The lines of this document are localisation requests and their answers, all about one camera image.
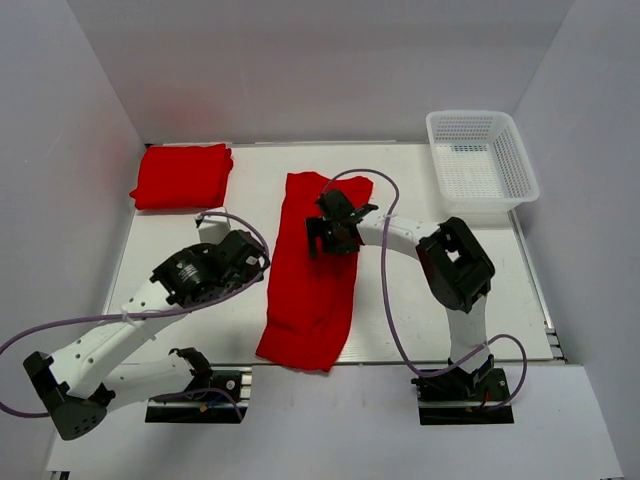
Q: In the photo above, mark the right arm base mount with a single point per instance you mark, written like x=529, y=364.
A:
x=442, y=402

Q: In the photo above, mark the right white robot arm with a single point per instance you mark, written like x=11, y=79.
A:
x=457, y=269

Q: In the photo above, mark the folded red t-shirt stack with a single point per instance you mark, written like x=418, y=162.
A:
x=183, y=177

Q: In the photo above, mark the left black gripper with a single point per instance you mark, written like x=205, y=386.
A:
x=202, y=249

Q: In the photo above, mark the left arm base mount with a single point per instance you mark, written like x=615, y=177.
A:
x=223, y=399

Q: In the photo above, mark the white plastic basket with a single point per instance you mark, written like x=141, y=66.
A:
x=480, y=162

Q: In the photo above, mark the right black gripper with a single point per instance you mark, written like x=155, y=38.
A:
x=315, y=228

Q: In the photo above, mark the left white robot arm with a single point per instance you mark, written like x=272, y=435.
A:
x=84, y=381

